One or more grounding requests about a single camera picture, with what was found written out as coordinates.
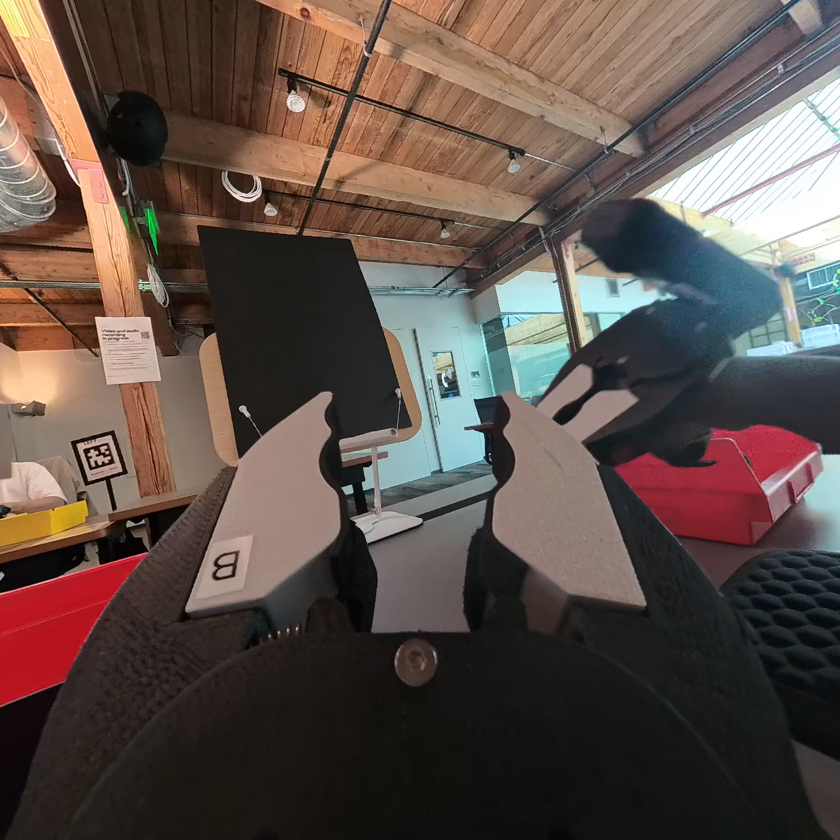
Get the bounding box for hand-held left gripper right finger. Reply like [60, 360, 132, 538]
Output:
[463, 392, 648, 634]

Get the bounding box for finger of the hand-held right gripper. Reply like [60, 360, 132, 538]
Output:
[537, 365, 599, 421]
[564, 390, 641, 442]

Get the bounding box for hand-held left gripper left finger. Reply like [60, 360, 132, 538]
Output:
[185, 392, 377, 632]

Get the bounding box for red plastic bin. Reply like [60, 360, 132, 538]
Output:
[0, 553, 149, 708]
[613, 424, 825, 547]

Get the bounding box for person's right forearm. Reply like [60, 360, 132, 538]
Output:
[705, 356, 840, 455]

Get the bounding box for black office chair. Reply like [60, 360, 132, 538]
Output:
[472, 395, 504, 464]

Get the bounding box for white board stand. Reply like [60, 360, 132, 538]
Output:
[238, 387, 425, 546]

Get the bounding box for wooden table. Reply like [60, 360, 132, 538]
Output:
[0, 487, 202, 565]

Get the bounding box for white double door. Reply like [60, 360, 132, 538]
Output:
[387, 327, 475, 475]

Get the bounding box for light wooden board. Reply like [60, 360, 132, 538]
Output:
[199, 327, 422, 468]

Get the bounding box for black and white marker sign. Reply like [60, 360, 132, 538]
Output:
[70, 430, 128, 512]

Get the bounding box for black board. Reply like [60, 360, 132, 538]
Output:
[197, 226, 413, 442]

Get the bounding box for white paper notice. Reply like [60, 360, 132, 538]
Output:
[94, 315, 162, 385]

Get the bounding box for yellow box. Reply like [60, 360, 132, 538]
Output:
[0, 499, 90, 550]

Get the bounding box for black honeycomb textured pouch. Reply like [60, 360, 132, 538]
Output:
[721, 550, 840, 756]

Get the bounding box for black light track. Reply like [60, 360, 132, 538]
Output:
[277, 68, 527, 157]
[262, 189, 455, 229]

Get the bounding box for green exit sign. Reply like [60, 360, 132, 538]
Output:
[134, 203, 162, 255]

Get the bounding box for black ceiling conduit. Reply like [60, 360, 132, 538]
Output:
[298, 0, 393, 235]

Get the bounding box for black round ceiling speaker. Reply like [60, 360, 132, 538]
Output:
[105, 90, 169, 167]

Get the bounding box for coiled white cable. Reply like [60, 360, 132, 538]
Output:
[220, 170, 264, 205]

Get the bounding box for ribbed metal air duct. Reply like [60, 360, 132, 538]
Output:
[0, 97, 58, 235]

